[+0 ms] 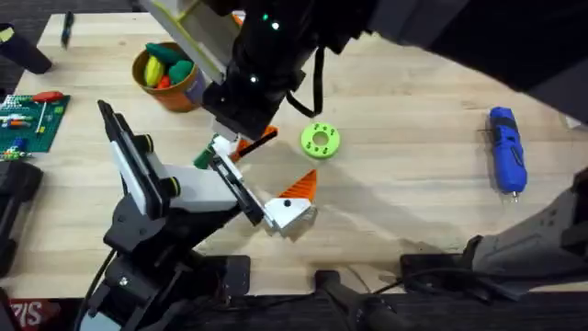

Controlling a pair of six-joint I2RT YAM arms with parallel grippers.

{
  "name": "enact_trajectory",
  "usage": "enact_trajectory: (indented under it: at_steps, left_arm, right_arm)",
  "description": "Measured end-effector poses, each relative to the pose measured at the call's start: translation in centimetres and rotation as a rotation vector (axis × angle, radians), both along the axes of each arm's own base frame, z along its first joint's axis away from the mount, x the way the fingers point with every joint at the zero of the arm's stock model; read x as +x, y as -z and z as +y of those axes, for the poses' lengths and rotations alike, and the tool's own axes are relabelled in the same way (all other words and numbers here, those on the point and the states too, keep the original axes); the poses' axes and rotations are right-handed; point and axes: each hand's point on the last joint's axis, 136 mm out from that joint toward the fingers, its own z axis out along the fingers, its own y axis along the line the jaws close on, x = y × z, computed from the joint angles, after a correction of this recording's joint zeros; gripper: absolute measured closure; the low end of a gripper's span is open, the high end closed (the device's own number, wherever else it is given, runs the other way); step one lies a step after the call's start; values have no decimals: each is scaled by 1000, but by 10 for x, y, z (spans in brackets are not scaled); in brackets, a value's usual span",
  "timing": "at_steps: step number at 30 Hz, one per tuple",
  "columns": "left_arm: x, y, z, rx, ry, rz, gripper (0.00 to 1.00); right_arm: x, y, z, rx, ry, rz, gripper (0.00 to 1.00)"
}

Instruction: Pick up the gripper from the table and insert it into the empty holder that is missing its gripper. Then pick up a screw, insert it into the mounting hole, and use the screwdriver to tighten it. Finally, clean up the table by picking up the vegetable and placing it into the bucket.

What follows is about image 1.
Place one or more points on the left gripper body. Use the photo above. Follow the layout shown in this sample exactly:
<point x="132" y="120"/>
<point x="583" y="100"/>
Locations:
<point x="202" y="189"/>

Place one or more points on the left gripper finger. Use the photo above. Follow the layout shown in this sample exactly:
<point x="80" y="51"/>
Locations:
<point x="225" y="148"/>
<point x="289" y="212"/>

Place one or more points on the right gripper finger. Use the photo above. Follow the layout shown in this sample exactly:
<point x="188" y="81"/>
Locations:
<point x="226" y="128"/>

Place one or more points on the green board with blocks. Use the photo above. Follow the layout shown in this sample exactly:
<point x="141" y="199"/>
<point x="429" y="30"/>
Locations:
<point x="27" y="133"/>

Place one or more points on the black pen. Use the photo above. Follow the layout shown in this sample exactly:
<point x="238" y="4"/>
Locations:
<point x="67" y="28"/>

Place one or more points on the red printed sticker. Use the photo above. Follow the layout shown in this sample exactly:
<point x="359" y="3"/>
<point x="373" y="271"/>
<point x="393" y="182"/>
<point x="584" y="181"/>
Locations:
<point x="30" y="313"/>

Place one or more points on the green disc with holes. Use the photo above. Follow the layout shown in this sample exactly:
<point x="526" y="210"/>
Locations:
<point x="320" y="140"/>

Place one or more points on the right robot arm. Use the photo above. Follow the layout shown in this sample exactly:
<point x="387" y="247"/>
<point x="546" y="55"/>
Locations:
<point x="505" y="46"/>

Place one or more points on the black tube stand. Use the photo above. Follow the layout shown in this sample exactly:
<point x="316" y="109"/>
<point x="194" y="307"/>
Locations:
<point x="349" y="299"/>

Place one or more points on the orange ribbed wedge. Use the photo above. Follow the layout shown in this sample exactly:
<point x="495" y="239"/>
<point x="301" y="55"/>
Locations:
<point x="257" y="142"/>

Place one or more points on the black cylinder with yellow label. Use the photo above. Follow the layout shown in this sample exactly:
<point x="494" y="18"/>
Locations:
<point x="23" y="51"/>

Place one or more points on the right wrist upright plate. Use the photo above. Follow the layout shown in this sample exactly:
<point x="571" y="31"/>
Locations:
<point x="193" y="37"/>

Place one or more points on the orange tub with toys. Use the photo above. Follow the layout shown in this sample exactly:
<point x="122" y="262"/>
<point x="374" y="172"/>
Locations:
<point x="167" y="78"/>

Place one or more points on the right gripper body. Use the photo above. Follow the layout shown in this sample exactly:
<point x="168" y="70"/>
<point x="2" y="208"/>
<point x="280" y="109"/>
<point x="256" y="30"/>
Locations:
<point x="271" y="60"/>

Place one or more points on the black device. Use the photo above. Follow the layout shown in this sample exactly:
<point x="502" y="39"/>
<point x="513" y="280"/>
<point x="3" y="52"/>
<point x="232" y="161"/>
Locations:
<point x="16" y="193"/>

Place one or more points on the left wrist upright plate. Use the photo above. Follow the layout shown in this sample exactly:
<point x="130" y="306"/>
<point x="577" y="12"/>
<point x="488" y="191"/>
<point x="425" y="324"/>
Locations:
<point x="133" y="161"/>

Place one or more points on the blue electric screwdriver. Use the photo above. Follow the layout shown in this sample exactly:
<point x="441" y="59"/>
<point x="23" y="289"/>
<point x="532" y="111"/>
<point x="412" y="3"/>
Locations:
<point x="506" y="147"/>

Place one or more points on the wrist upright plate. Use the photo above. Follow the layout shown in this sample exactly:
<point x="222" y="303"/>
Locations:
<point x="133" y="161"/>
<point x="193" y="37"/>

